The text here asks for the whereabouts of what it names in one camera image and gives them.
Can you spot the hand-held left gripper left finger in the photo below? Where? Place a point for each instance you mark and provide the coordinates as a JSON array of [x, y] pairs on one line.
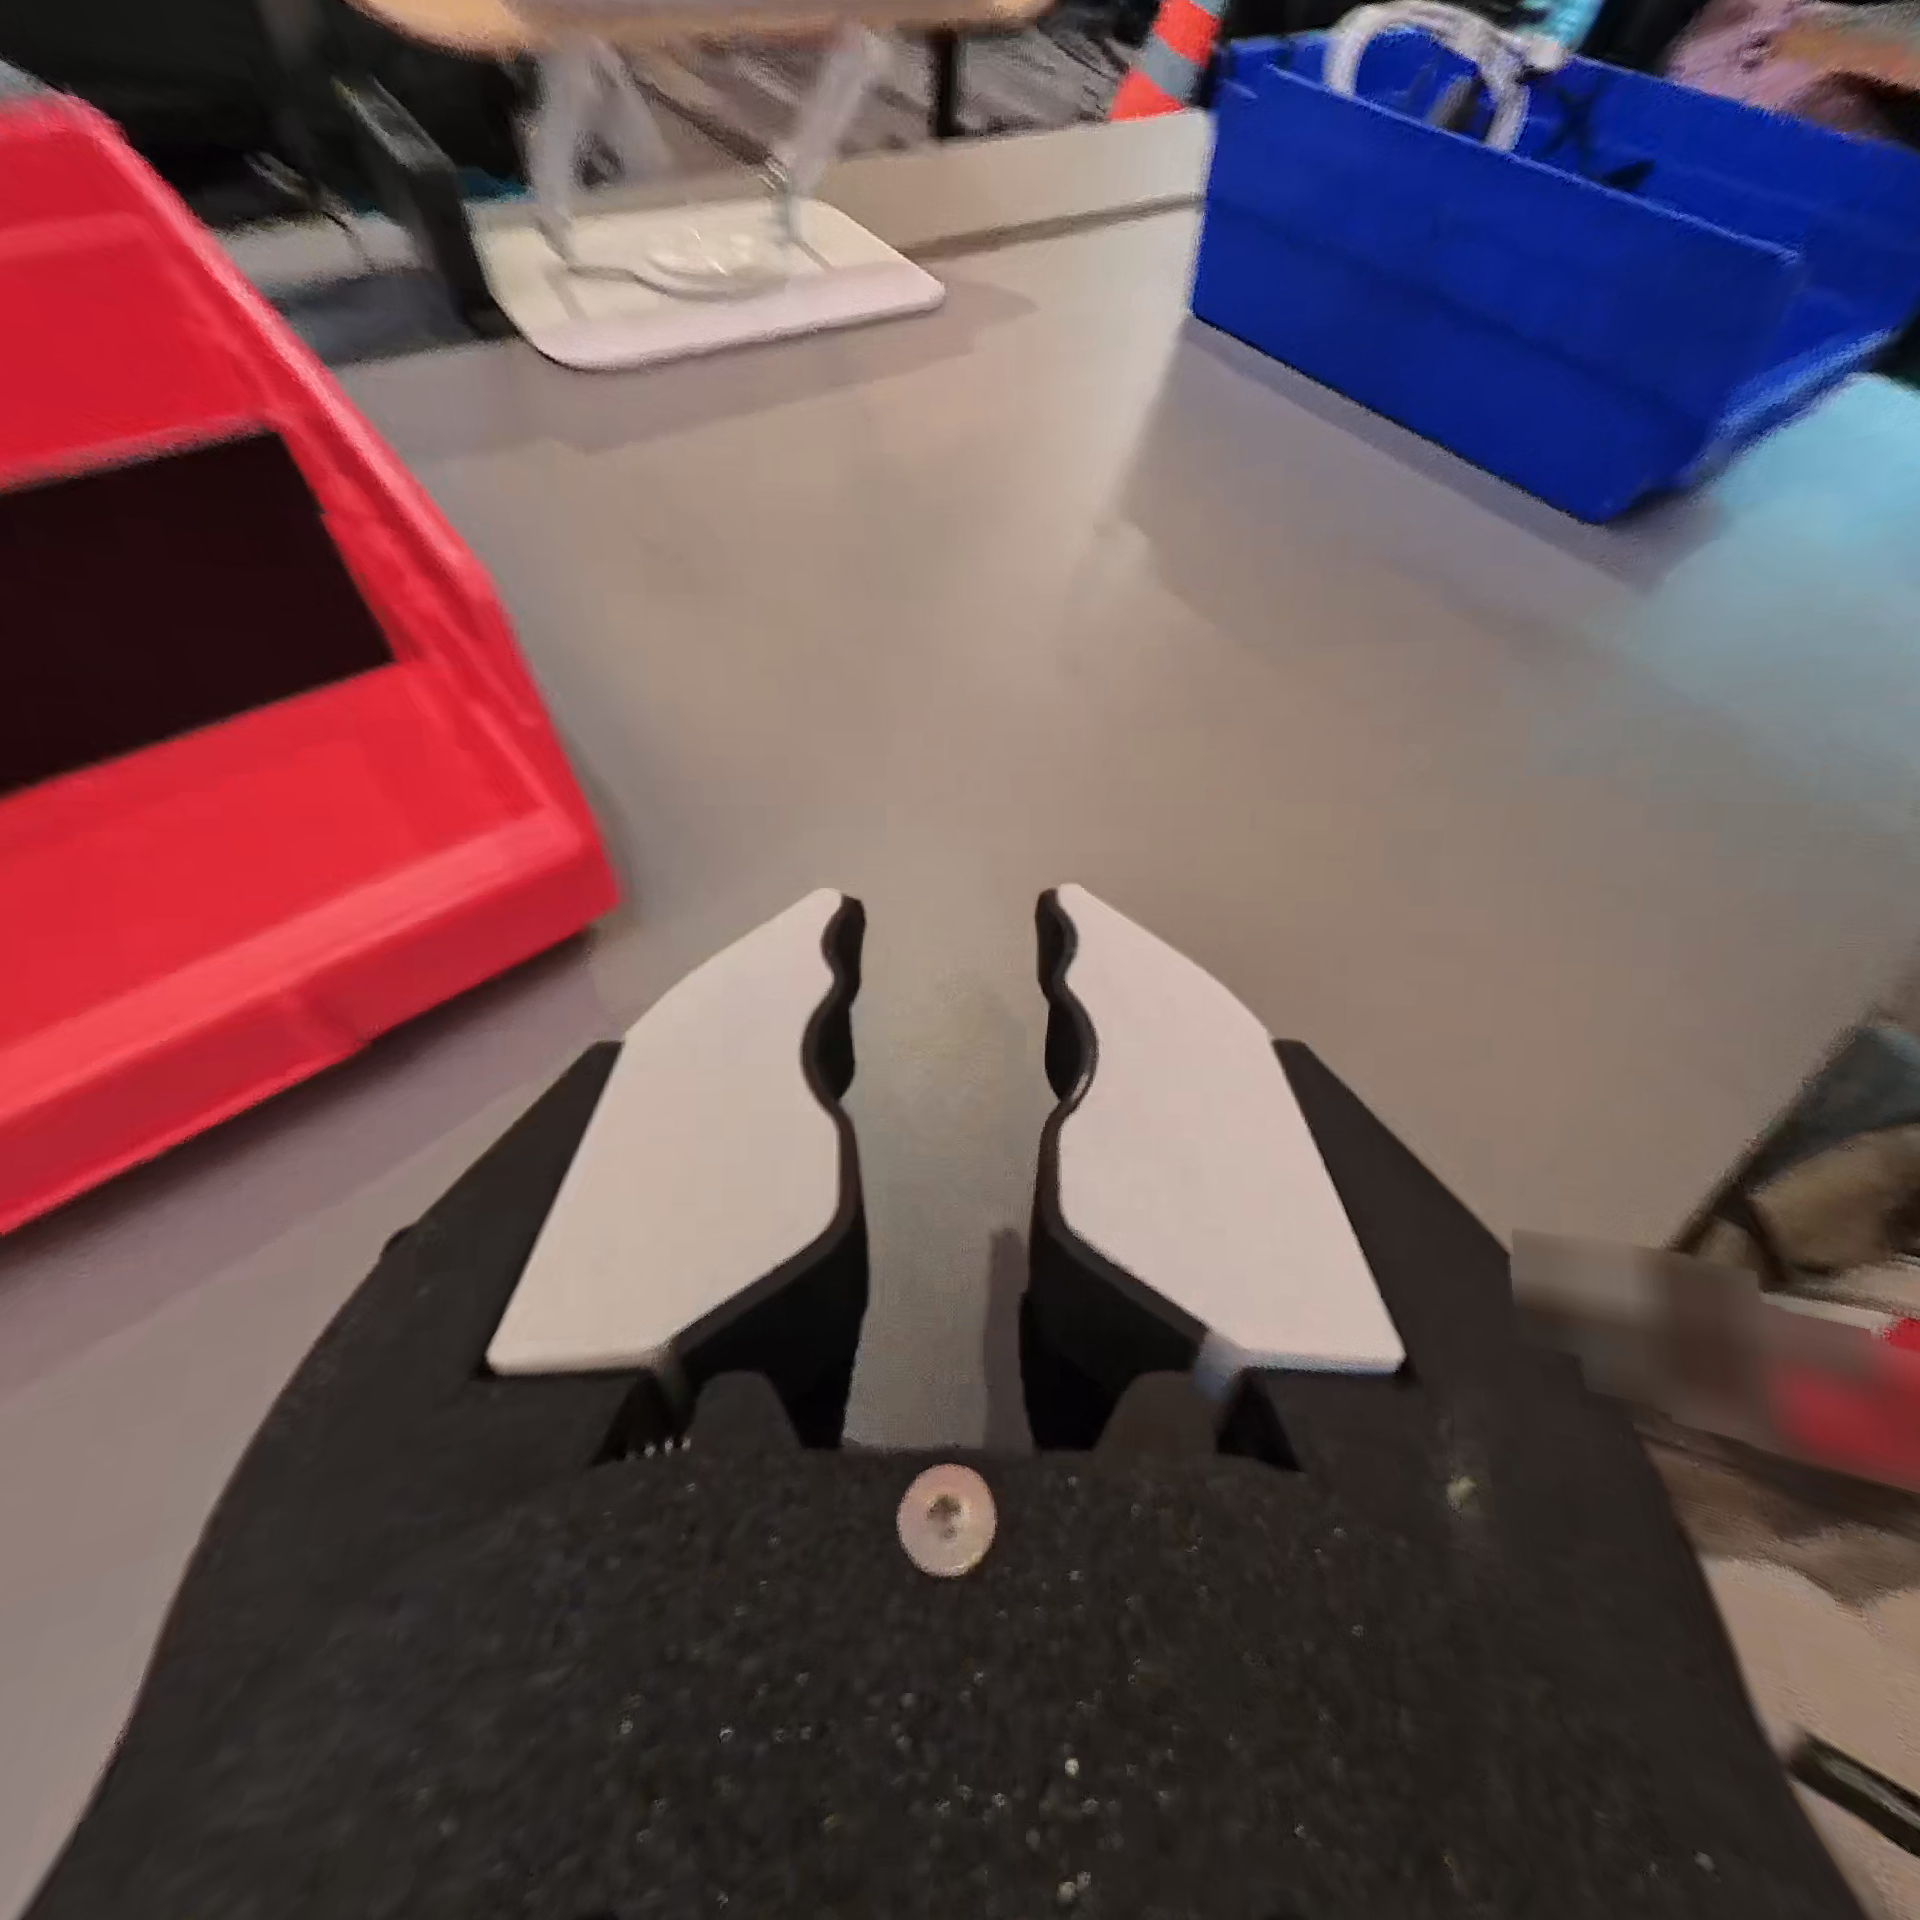
[[675, 1201]]

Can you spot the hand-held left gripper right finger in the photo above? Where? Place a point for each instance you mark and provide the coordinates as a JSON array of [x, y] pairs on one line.
[[1214, 1201]]

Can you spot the black desk post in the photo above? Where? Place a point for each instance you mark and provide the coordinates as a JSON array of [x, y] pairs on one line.
[[406, 194]]

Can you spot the black bin divider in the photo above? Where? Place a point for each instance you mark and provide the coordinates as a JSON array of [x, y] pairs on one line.
[[148, 615]]

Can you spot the red plastic bin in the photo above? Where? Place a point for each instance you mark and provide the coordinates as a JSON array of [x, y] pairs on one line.
[[376, 839]]

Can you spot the orange striped cone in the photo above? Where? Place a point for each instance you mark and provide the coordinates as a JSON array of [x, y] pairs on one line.
[[1178, 45]]

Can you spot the blue plastic bin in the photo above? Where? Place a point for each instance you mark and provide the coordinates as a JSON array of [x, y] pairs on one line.
[[1424, 330]]

